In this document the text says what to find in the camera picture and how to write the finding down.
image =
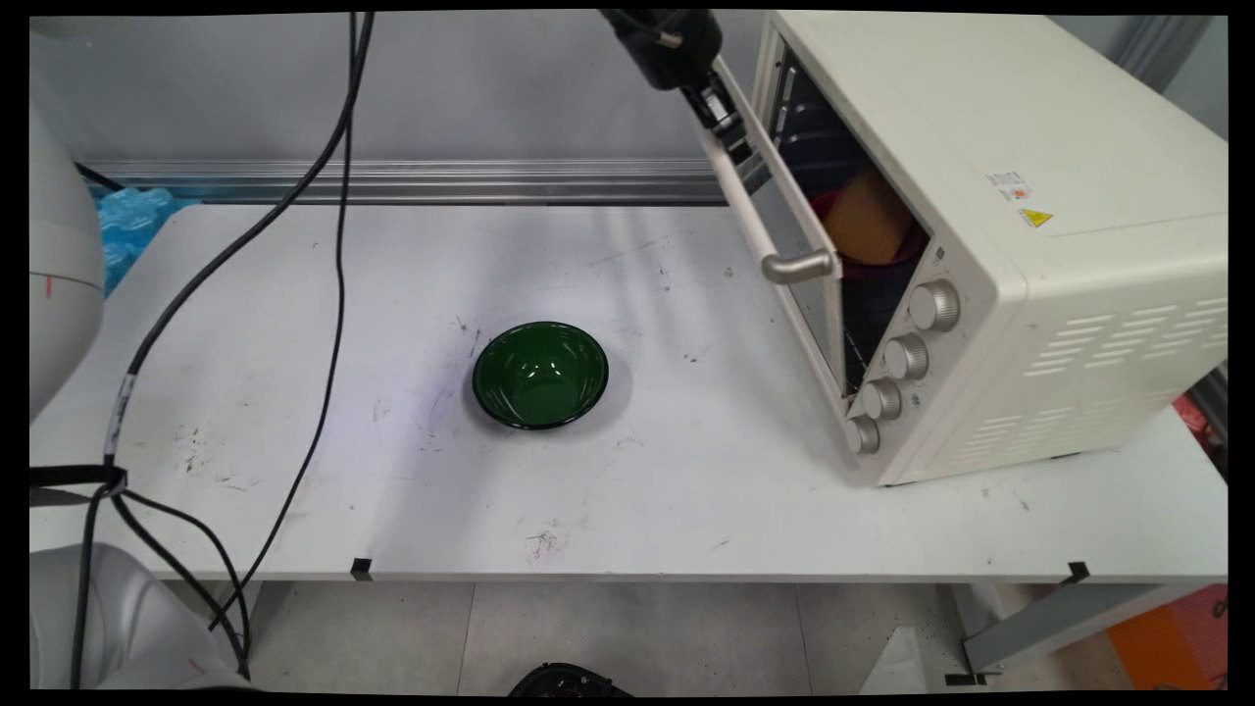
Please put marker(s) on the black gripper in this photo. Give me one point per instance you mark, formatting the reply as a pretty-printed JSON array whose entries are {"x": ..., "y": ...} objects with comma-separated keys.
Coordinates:
[{"x": 672, "y": 44}]

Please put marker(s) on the glass oven door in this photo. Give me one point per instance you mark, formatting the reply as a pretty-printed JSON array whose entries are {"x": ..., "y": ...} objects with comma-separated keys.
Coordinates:
[{"x": 819, "y": 314}]

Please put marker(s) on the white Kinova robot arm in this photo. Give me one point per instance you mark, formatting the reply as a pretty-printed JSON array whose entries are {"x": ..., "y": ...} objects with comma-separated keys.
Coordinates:
[{"x": 64, "y": 255}]

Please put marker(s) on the orange bread slice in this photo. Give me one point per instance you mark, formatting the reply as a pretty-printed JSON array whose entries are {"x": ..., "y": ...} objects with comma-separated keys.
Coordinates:
[{"x": 868, "y": 221}]

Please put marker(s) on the metal oven rack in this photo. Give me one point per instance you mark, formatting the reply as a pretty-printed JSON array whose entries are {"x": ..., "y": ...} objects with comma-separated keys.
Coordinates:
[{"x": 855, "y": 358}]

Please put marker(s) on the silver oven knob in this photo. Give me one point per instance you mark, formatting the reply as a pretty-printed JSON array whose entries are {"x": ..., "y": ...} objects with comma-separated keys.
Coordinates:
[
  {"x": 936, "y": 306},
  {"x": 882, "y": 400},
  {"x": 908, "y": 357},
  {"x": 864, "y": 435}
]

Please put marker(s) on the green glossy bowl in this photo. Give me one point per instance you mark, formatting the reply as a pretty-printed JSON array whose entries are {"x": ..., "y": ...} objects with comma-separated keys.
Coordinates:
[{"x": 540, "y": 378}]

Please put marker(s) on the cream toaster oven body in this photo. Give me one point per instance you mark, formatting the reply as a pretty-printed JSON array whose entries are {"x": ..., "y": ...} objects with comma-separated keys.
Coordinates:
[{"x": 1059, "y": 245}]

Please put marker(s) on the red patterned object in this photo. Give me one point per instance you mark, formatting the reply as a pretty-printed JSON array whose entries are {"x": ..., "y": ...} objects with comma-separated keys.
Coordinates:
[{"x": 1201, "y": 422}]

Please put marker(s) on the black round object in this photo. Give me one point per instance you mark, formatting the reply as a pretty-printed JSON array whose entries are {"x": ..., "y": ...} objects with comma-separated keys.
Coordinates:
[{"x": 569, "y": 681}]

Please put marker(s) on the blue bubble wrap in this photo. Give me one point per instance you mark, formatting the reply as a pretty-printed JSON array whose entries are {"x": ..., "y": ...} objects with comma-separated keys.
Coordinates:
[{"x": 132, "y": 221}]

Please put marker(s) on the grey metal table leg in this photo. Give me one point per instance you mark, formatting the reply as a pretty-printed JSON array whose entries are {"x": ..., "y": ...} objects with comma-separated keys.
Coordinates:
[{"x": 1059, "y": 628}]

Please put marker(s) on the white table leg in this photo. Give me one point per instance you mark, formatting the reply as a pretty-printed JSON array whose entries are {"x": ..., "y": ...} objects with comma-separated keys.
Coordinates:
[{"x": 245, "y": 613}]

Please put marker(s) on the orange box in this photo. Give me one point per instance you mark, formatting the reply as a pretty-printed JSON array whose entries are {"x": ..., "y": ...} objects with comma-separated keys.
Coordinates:
[{"x": 1172, "y": 642}]

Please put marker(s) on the aluminium rail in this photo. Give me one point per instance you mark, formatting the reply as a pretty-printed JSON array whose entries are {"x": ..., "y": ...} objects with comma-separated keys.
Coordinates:
[{"x": 441, "y": 181}]

